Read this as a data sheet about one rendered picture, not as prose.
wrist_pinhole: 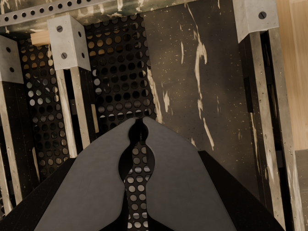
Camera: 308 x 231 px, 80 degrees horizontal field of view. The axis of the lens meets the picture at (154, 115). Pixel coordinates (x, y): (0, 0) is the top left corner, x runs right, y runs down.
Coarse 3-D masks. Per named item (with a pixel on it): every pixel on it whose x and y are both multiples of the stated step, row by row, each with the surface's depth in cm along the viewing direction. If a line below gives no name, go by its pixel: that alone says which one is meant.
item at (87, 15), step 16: (0, 0) 49; (16, 0) 48; (32, 0) 48; (48, 0) 47; (128, 0) 45; (144, 0) 44; (160, 0) 45; (176, 0) 46; (192, 0) 47; (48, 16) 47; (80, 16) 47; (96, 16) 48; (112, 16) 49; (0, 32) 49; (16, 32) 50; (32, 32) 51
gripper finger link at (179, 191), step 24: (144, 120) 11; (168, 144) 9; (192, 144) 9; (168, 168) 8; (192, 168) 8; (168, 192) 7; (192, 192) 7; (216, 192) 7; (168, 216) 6; (192, 216) 6; (216, 216) 6
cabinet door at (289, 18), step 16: (288, 0) 43; (304, 0) 43; (288, 16) 43; (304, 16) 43; (288, 32) 43; (304, 32) 43; (288, 48) 44; (304, 48) 43; (288, 64) 44; (304, 64) 44; (288, 80) 44; (304, 80) 44; (288, 96) 44; (304, 96) 44; (304, 112) 44; (304, 128) 44; (304, 144) 44
